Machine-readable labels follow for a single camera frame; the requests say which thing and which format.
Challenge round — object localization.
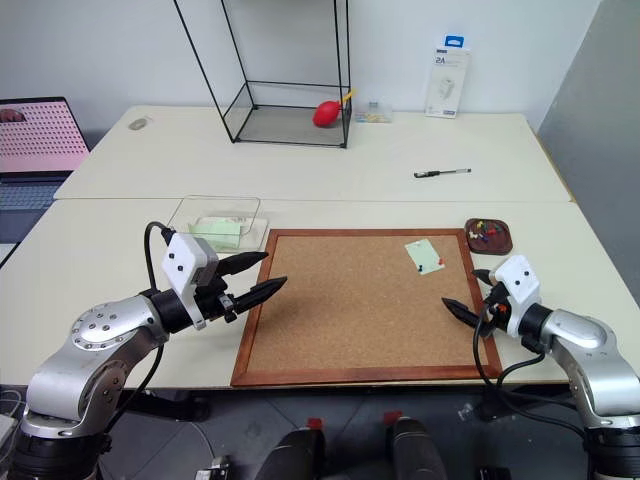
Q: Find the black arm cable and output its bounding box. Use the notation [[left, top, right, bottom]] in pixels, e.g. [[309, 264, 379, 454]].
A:
[[99, 220, 177, 437], [471, 298, 592, 442]]

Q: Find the black wire frame stand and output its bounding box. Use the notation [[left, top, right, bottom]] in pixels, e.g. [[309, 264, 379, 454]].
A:
[[173, 0, 353, 150]]

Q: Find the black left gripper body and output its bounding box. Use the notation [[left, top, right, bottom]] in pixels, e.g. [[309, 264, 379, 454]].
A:
[[192, 260, 239, 325]]

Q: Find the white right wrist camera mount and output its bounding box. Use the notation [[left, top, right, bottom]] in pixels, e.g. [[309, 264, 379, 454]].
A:
[[491, 254, 544, 337]]

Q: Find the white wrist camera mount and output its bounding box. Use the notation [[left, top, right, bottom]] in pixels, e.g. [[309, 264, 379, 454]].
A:
[[160, 232, 220, 331], [491, 254, 544, 337]]

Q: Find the laptop with pink screen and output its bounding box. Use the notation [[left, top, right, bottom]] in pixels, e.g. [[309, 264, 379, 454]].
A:
[[0, 96, 92, 267]]

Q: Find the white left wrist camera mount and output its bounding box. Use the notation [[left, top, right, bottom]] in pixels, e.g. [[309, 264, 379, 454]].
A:
[[160, 232, 220, 331]]

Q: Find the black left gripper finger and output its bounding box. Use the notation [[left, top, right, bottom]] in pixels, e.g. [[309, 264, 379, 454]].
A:
[[218, 250, 271, 279], [231, 275, 289, 314]]

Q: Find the dark rounded shape, red tag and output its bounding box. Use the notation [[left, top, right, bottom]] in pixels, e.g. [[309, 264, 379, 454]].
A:
[[258, 417, 327, 480], [382, 410, 447, 480]]

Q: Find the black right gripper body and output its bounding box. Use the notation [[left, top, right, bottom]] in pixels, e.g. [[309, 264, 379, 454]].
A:
[[478, 281, 512, 336]]

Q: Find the black ballpoint pen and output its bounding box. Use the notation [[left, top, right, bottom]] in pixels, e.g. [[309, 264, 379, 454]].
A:
[[413, 167, 473, 180]]

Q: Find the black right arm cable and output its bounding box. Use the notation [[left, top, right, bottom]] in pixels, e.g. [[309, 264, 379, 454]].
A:
[[471, 298, 592, 442]]

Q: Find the pale green paper note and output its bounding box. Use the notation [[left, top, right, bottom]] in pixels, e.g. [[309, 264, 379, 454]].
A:
[[404, 240, 448, 275]]

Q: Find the small clear plastic box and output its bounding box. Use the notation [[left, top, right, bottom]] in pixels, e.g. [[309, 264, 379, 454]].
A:
[[355, 100, 395, 125]]

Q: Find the clear acrylic tray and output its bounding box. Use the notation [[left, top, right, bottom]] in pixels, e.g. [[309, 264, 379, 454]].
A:
[[167, 195, 269, 252]]

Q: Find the white cable bundle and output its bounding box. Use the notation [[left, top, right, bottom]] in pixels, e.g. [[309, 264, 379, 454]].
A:
[[0, 388, 27, 469]]

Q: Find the red rubber air blower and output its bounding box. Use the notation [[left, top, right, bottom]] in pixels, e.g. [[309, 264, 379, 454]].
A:
[[312, 89, 354, 128]]

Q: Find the wood-framed cork board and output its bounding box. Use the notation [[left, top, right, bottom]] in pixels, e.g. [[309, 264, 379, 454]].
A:
[[230, 227, 504, 388]]

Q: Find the white charger retail box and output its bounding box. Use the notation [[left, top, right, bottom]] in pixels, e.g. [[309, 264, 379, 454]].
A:
[[424, 34, 473, 120]]

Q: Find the brown dish of pushpins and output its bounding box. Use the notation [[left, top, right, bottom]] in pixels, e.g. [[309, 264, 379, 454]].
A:
[[464, 217, 515, 257]]

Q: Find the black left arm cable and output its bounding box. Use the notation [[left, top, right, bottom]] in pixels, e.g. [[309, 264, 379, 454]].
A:
[[99, 220, 177, 437]]

